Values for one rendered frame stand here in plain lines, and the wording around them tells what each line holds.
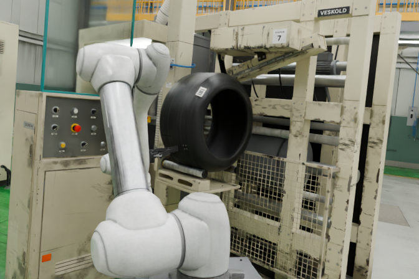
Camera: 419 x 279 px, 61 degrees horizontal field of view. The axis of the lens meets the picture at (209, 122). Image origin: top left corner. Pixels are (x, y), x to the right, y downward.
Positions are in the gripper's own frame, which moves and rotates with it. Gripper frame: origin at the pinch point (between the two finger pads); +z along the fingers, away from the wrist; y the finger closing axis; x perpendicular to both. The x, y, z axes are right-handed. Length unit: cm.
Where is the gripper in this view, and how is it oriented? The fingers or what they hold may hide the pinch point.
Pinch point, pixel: (172, 149)
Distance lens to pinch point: 190.2
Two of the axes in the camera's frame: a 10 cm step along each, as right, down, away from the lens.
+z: 6.8, -1.2, 7.2
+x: 0.1, 9.9, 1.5
